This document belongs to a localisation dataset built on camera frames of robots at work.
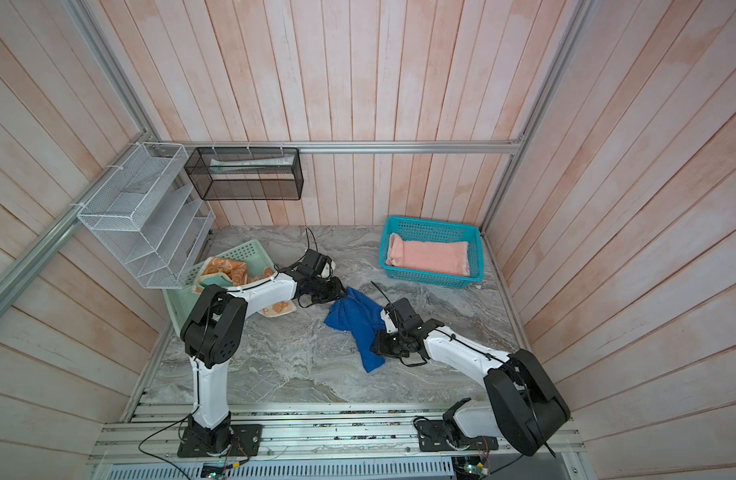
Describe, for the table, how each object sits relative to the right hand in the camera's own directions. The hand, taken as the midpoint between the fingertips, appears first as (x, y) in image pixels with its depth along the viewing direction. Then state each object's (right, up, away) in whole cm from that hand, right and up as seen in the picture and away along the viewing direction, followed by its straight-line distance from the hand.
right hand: (374, 347), depth 86 cm
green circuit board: (+24, -24, -16) cm, 37 cm away
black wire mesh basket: (-46, +57, +20) cm, 76 cm away
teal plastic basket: (+21, +38, +36) cm, 57 cm away
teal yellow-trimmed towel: (-50, +19, +9) cm, 54 cm away
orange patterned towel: (-45, +22, +12) cm, 52 cm away
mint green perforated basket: (-66, +11, +14) cm, 68 cm away
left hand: (-9, +13, +10) cm, 19 cm away
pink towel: (+26, +27, +23) cm, 43 cm away
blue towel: (-3, +7, +6) cm, 10 cm away
